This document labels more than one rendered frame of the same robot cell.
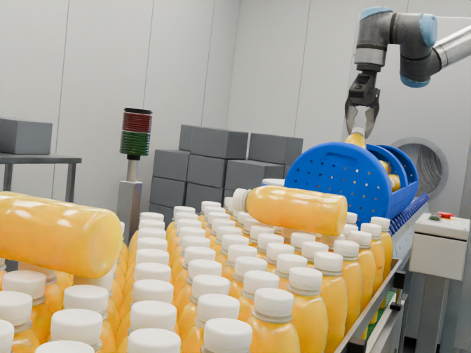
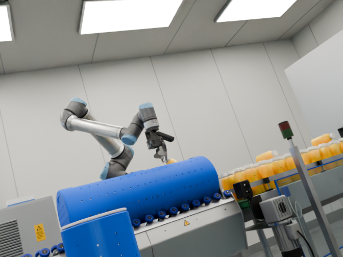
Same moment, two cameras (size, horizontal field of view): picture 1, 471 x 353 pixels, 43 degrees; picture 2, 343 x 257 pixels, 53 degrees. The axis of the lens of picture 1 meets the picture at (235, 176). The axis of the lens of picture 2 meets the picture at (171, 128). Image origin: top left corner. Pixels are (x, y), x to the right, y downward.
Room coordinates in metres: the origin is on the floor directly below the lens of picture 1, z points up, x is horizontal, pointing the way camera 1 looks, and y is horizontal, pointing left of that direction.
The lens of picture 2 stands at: (3.37, 0.99, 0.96)
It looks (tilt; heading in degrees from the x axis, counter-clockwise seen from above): 13 degrees up; 218
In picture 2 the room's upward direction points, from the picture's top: 18 degrees counter-clockwise
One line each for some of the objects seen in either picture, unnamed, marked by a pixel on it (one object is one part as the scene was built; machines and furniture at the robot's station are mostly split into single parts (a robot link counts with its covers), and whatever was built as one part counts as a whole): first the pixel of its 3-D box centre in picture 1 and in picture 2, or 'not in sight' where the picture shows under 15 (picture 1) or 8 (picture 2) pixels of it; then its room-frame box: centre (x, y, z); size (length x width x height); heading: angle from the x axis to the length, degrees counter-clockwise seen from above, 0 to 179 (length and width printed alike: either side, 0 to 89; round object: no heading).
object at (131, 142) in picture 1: (134, 143); (287, 133); (1.32, 0.23, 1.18); 0.06 x 0.06 x 0.05
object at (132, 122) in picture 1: (137, 122); (284, 126); (1.32, 0.23, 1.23); 0.06 x 0.06 x 0.04
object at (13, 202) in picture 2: not in sight; (20, 202); (1.75, -2.29, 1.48); 0.24 x 0.12 x 0.08; 160
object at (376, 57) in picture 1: (369, 59); (151, 125); (1.81, -0.35, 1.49); 0.10 x 0.09 x 0.05; 68
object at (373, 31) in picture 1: (375, 29); (147, 112); (1.81, -0.36, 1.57); 0.10 x 0.09 x 0.12; 67
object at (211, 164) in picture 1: (224, 191); not in sight; (5.80, 0.09, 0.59); 1.20 x 0.80 x 1.19; 62
